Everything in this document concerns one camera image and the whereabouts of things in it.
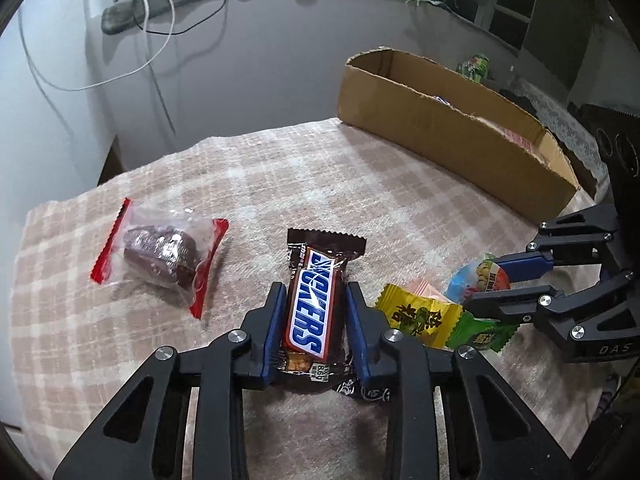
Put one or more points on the brown chocolate bar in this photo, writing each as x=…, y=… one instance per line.
x=310, y=305

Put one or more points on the white lace tablecloth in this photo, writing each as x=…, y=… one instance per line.
x=560, y=115

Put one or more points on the small pink packet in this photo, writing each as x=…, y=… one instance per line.
x=422, y=289

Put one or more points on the green candy packet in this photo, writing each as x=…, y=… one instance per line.
x=482, y=337

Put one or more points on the cardboard box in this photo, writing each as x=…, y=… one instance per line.
x=425, y=125

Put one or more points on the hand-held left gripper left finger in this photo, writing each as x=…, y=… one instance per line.
x=269, y=332

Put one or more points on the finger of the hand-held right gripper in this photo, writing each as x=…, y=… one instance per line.
x=505, y=305
x=525, y=265

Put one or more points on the clear red-edged candy packet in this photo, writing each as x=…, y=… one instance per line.
x=157, y=255

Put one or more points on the pink printed bread packet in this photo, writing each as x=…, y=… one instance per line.
x=517, y=140

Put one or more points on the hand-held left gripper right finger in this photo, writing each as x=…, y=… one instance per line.
x=357, y=340

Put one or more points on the yellow candy packet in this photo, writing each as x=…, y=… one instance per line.
x=412, y=317

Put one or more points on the colourful jelly cup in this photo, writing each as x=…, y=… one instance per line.
x=472, y=280

